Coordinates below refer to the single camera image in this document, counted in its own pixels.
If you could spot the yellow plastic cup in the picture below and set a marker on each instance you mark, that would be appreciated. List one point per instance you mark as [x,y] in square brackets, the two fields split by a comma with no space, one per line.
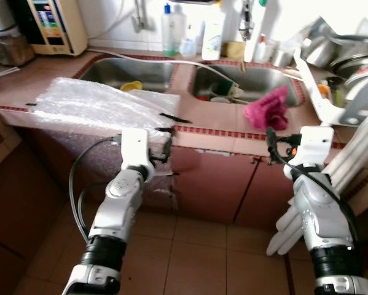
[131,86]

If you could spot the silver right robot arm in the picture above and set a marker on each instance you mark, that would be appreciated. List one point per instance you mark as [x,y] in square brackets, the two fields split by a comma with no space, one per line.
[322,215]

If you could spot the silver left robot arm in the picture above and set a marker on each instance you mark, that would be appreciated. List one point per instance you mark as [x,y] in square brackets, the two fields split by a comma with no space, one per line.
[116,209]

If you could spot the black tape strip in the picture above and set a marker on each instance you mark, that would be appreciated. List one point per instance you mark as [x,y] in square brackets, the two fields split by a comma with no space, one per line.
[174,118]
[165,129]
[30,104]

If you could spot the pink cloth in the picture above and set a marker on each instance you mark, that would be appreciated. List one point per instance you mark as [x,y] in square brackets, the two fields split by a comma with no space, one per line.
[266,109]

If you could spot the pink cabinet door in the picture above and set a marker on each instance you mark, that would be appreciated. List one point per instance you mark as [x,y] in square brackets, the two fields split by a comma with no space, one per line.
[208,184]
[270,190]

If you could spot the white dish rack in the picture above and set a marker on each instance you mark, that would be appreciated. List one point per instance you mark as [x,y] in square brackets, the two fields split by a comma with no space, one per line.
[343,114]

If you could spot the bubble wrap sheet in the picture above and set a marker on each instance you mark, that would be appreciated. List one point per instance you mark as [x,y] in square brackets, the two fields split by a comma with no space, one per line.
[91,104]

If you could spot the steel cup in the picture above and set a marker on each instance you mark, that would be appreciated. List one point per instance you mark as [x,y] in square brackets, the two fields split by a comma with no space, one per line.
[282,58]

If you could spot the steel mixing bowl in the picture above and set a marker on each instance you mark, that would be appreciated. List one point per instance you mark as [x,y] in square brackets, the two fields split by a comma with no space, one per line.
[319,52]

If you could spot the clear measuring cup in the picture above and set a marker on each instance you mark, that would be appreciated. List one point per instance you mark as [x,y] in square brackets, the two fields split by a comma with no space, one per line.
[188,49]

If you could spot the yellow sponge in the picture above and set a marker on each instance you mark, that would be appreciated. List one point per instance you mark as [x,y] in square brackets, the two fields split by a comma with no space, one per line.
[234,50]

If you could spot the steel cooking pot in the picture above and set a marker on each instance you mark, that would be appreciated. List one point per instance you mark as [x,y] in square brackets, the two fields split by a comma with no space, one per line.
[356,58]

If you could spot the blue cap clear bottle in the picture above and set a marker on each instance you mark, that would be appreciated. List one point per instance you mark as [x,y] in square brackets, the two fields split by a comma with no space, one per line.
[168,34]

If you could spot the white dish soap bottle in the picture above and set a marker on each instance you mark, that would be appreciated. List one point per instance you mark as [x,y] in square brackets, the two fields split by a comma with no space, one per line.
[213,37]

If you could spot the chrome sink faucet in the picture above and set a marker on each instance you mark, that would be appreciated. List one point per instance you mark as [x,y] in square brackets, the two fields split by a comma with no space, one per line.
[248,18]

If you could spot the cream water ionizer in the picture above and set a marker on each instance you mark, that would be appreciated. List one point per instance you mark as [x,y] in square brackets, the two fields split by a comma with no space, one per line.
[54,27]

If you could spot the brown powder glass jar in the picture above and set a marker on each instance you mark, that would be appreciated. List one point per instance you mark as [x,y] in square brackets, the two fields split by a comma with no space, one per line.
[15,49]

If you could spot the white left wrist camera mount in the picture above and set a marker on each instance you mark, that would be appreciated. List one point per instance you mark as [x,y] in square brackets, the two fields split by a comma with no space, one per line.
[136,147]

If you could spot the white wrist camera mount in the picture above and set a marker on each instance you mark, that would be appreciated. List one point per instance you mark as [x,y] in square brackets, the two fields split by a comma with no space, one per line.
[136,147]
[313,147]

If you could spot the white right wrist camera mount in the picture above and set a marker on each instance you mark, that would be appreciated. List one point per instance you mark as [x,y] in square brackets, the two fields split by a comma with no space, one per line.
[313,147]

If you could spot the metal wall tap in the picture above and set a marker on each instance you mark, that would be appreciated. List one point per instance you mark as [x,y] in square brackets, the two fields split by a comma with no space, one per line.
[139,15]

